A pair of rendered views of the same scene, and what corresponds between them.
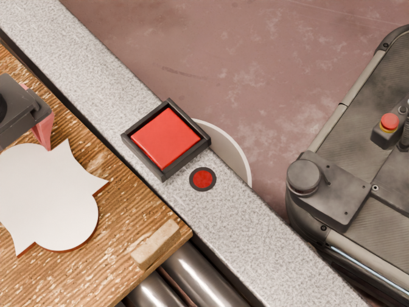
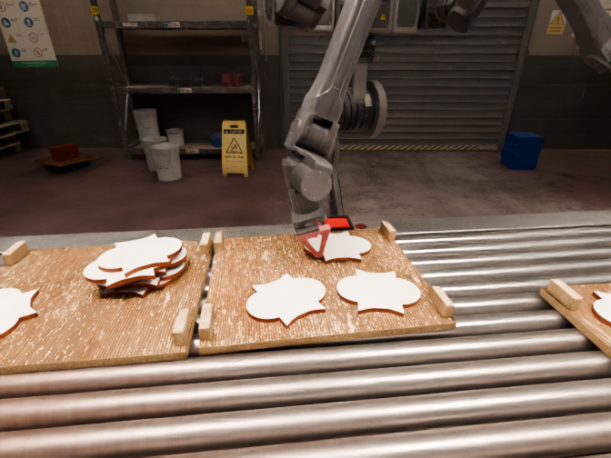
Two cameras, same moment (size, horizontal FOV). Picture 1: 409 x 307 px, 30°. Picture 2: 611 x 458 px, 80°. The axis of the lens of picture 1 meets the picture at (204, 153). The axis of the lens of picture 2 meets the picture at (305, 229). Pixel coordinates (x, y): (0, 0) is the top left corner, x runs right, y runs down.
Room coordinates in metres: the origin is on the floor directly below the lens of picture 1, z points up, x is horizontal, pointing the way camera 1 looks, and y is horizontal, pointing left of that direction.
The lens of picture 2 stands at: (0.10, 0.82, 1.33)
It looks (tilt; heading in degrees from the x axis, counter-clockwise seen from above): 27 degrees down; 299
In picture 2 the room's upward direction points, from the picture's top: straight up
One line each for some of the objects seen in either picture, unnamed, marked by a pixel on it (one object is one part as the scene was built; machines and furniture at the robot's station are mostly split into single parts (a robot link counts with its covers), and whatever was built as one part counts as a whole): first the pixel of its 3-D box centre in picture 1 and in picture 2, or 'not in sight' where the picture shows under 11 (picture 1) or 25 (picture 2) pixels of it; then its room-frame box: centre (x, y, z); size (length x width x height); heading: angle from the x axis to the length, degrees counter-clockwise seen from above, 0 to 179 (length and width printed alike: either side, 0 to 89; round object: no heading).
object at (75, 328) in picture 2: not in sight; (89, 293); (0.72, 0.54, 0.93); 0.41 x 0.35 x 0.02; 35
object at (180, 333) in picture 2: not in sight; (182, 325); (0.48, 0.54, 0.95); 0.06 x 0.02 x 0.03; 125
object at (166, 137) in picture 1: (165, 140); (336, 224); (0.44, 0.04, 0.92); 0.06 x 0.06 x 0.01; 35
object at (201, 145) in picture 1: (165, 139); (336, 224); (0.44, 0.04, 0.92); 0.08 x 0.08 x 0.02; 35
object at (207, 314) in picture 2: not in sight; (206, 321); (0.45, 0.51, 0.95); 0.06 x 0.02 x 0.03; 127
